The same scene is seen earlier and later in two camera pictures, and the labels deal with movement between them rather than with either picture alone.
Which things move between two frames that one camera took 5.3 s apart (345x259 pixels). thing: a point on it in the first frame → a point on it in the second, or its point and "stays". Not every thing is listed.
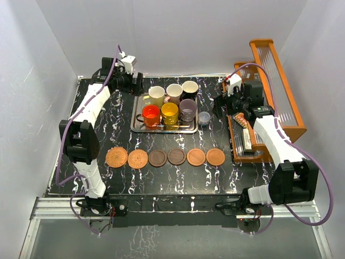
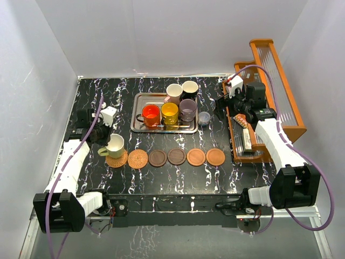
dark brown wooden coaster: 157,158 stays
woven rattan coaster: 137,158 stays
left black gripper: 138,88 → 104,141
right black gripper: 221,100 stays
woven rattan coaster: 116,157 stays
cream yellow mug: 156,96 → 115,147
